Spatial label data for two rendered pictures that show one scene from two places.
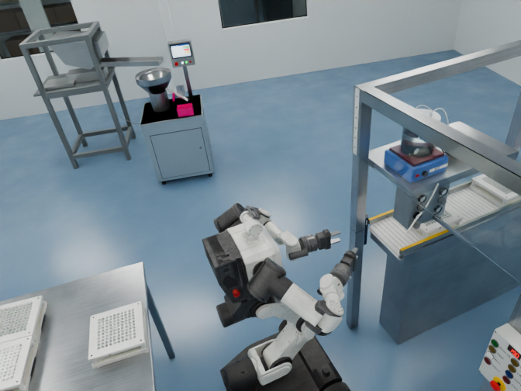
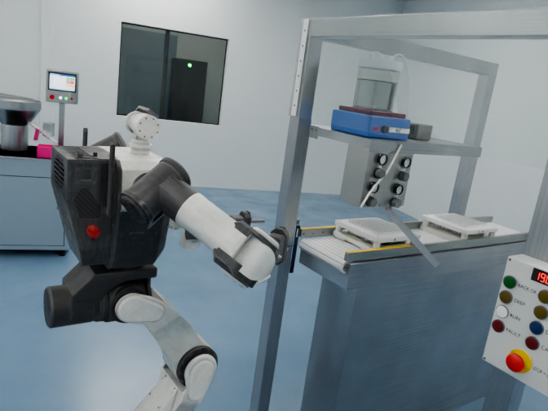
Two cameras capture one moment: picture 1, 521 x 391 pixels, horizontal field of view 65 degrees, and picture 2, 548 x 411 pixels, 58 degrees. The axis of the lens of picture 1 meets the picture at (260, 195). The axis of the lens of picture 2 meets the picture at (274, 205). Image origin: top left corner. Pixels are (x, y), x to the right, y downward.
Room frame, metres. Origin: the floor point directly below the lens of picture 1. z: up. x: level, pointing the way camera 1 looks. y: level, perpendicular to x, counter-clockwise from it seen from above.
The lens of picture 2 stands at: (-0.07, 0.09, 1.49)
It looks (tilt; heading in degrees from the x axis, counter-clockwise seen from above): 14 degrees down; 343
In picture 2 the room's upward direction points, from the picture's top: 8 degrees clockwise
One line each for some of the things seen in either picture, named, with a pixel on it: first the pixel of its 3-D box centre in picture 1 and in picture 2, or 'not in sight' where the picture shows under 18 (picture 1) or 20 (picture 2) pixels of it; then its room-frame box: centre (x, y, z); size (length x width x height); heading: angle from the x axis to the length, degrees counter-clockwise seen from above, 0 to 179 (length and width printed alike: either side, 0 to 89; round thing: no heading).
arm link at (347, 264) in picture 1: (345, 268); (272, 249); (1.32, -0.36, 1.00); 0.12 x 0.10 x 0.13; 140
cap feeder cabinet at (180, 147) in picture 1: (180, 140); (28, 199); (4.04, 0.81, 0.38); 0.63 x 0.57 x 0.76; 94
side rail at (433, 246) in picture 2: (500, 210); (460, 243); (1.64, -1.29, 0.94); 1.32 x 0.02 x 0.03; 109
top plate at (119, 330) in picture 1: (116, 329); not in sight; (1.19, 0.73, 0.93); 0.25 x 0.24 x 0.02; 13
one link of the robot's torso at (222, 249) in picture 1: (243, 262); (115, 201); (1.32, 0.11, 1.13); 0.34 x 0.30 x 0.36; 18
